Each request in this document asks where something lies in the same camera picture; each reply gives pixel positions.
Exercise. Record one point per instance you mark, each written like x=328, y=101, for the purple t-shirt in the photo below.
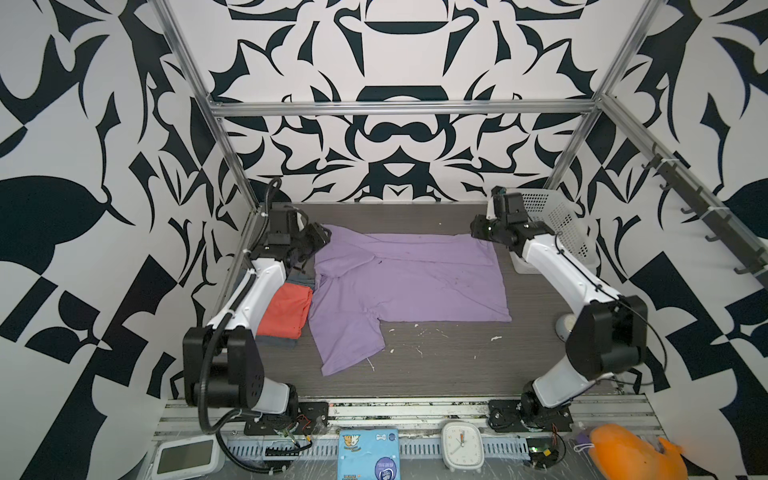
x=363, y=280

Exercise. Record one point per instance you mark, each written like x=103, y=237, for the white square clock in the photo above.
x=462, y=447

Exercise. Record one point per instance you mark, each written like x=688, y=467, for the white plastic basket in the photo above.
x=552, y=208

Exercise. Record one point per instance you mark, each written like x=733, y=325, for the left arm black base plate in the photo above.
x=303, y=418

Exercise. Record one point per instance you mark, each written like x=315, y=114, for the white digital display device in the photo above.
x=188, y=458

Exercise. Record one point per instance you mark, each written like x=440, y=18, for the black hook rail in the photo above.
x=702, y=204

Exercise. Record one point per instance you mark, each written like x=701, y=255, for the red folded t-shirt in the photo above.
x=287, y=312

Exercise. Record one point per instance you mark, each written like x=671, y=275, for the grey folded t-shirt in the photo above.
x=297, y=279

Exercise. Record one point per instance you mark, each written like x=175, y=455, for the aluminium frame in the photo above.
x=401, y=116

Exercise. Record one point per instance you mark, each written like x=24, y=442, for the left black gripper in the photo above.
x=321, y=238

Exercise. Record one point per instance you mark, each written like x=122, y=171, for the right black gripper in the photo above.
x=479, y=228

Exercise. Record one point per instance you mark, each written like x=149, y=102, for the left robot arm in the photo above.
x=224, y=376

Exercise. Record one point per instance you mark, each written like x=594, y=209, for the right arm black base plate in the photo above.
x=510, y=415

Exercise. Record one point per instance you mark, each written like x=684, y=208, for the blue round alarm clock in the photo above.
x=564, y=326

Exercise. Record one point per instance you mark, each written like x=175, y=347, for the small green circuit board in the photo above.
x=544, y=453

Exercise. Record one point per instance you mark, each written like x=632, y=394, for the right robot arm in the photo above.
x=610, y=332

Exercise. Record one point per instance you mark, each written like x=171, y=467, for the blue tissue pack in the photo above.
x=368, y=454

